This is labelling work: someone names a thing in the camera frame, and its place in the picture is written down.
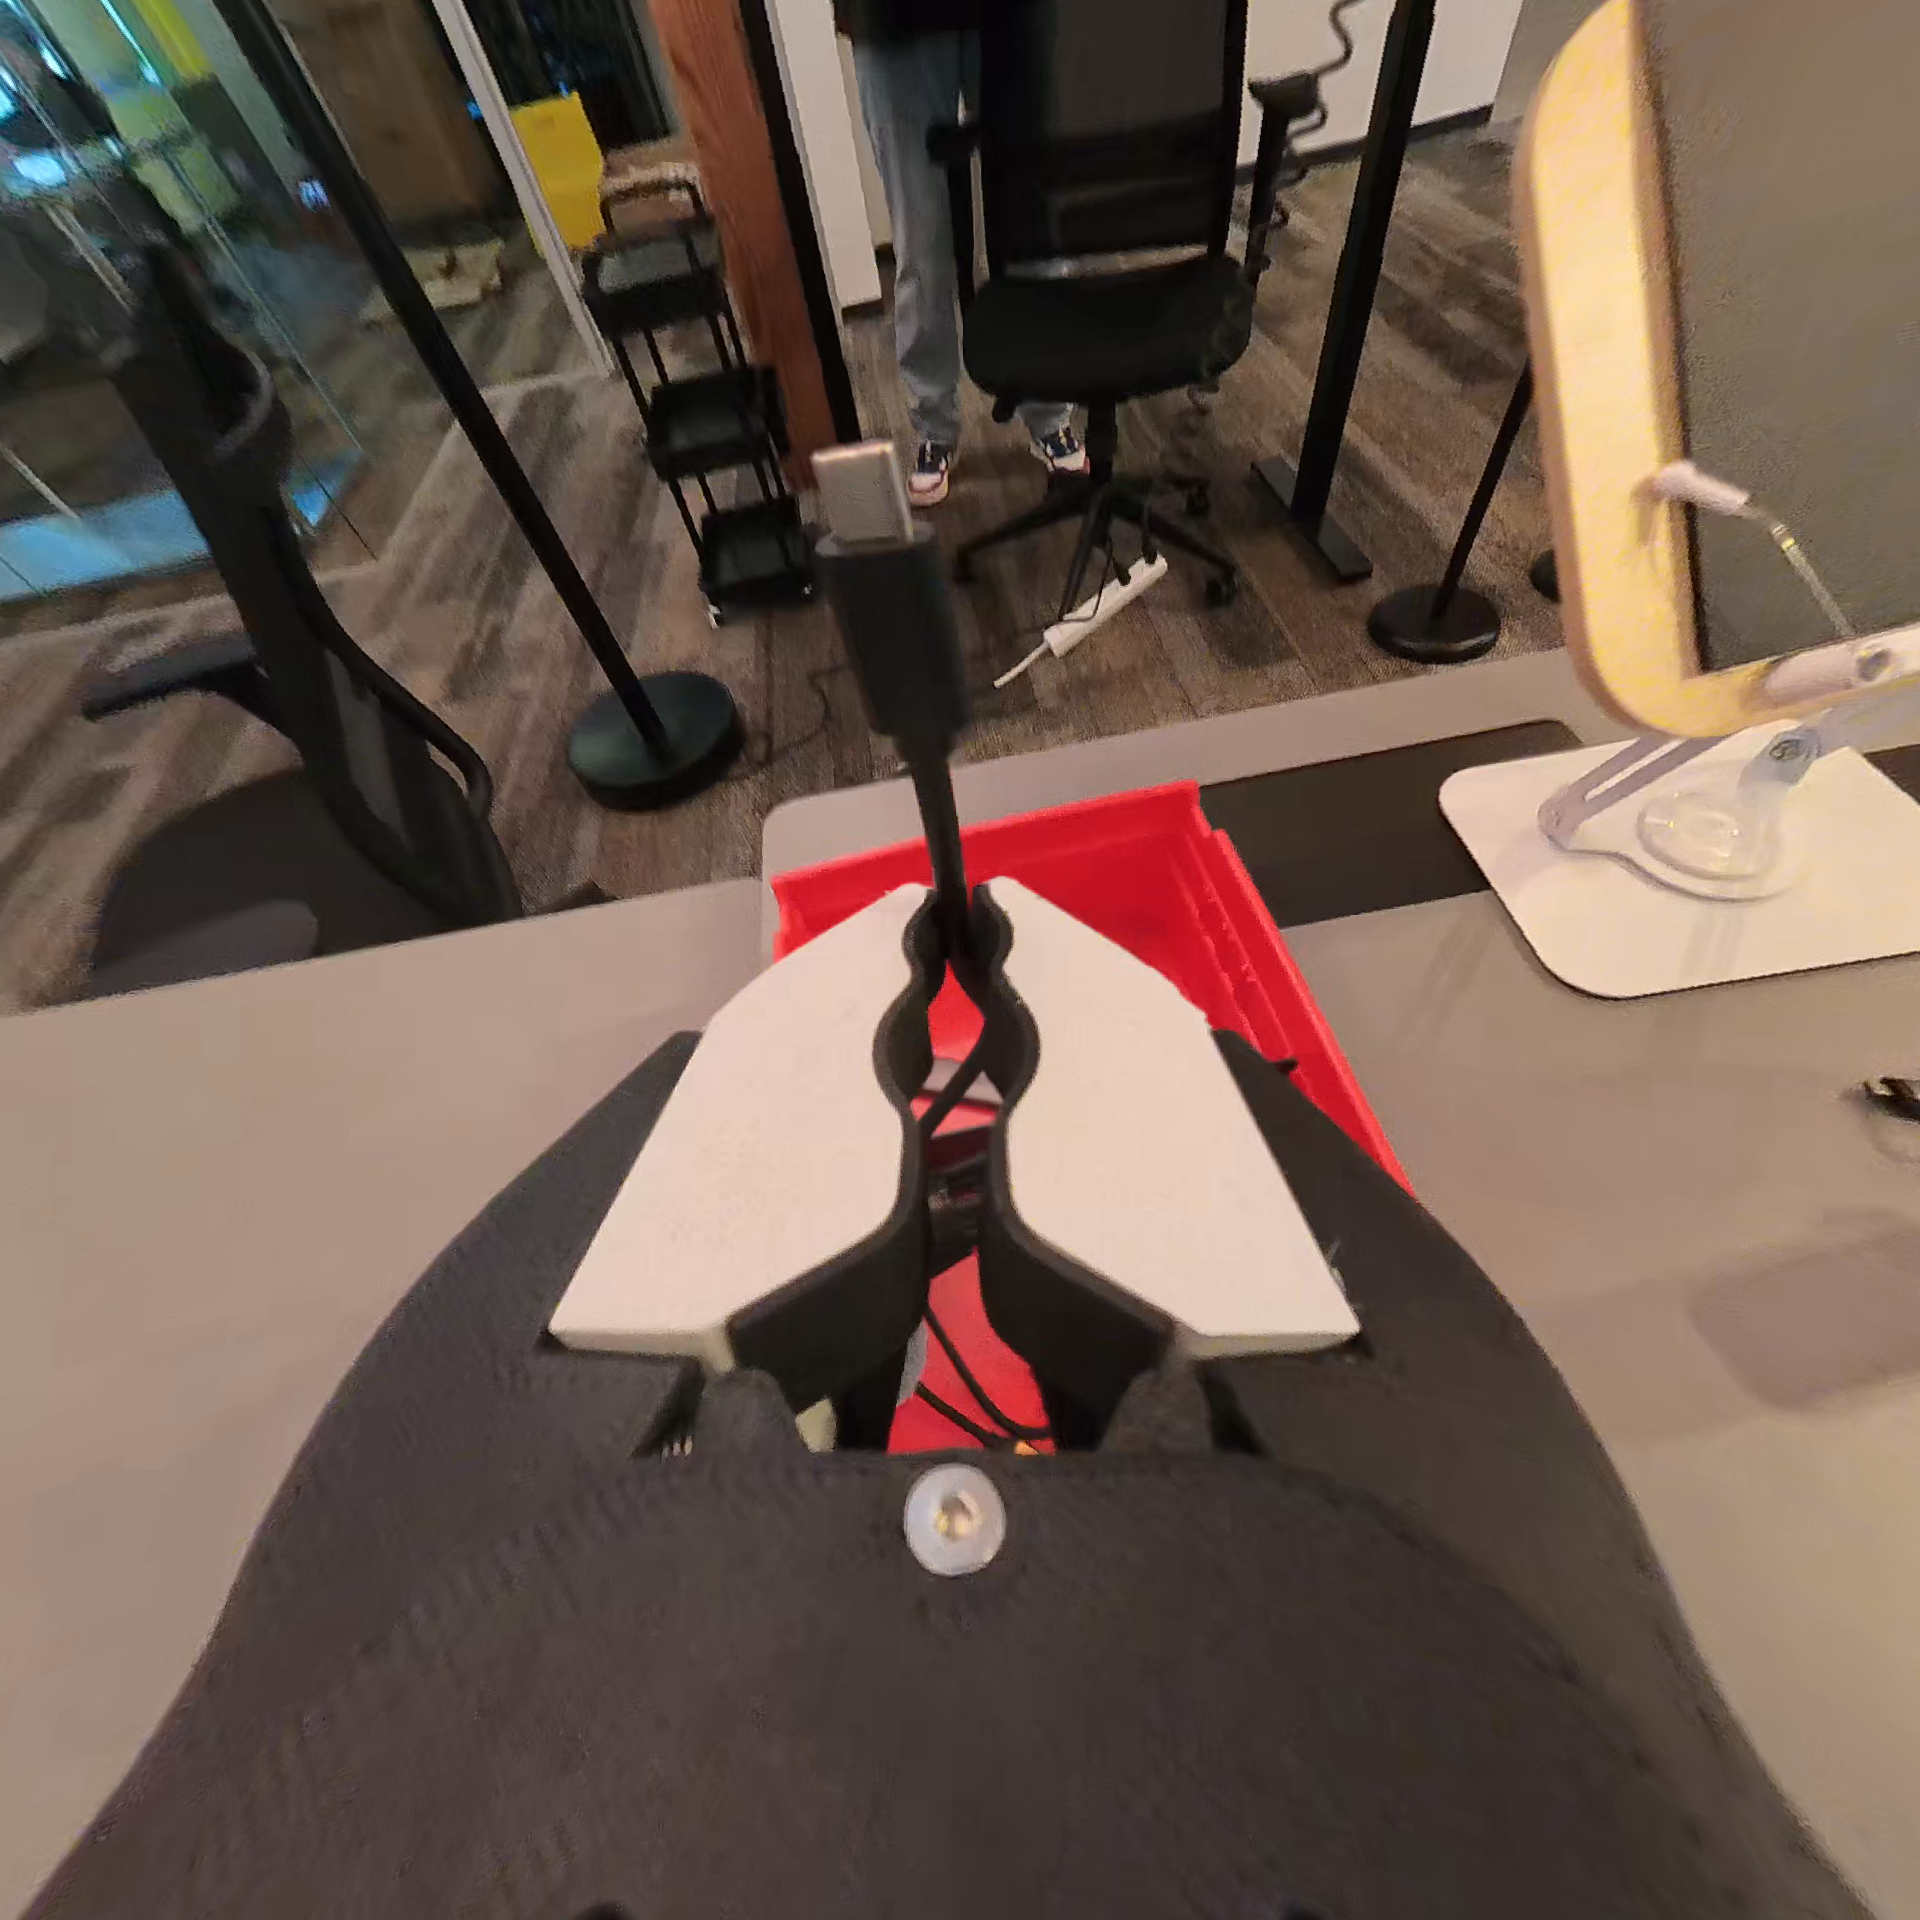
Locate black round-base pole stand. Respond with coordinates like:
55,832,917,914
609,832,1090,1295
209,0,749,816

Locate black cable black plug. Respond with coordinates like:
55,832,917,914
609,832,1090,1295
812,441,1043,1447

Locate yellow container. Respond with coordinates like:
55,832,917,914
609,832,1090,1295
494,93,609,262

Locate black rolling cart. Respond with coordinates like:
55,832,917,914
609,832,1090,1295
580,173,822,622

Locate red plastic bin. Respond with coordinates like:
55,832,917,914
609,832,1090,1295
766,779,1413,1447

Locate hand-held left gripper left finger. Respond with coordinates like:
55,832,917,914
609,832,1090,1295
549,880,938,1411

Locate white power strip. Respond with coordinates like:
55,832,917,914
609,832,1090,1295
991,549,1178,699

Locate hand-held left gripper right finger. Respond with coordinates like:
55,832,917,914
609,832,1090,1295
969,880,1356,1411

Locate wooden post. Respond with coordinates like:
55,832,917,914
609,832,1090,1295
647,0,877,460

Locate white flip chart board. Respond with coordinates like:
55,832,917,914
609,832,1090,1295
1247,0,1448,591
1367,355,1538,672

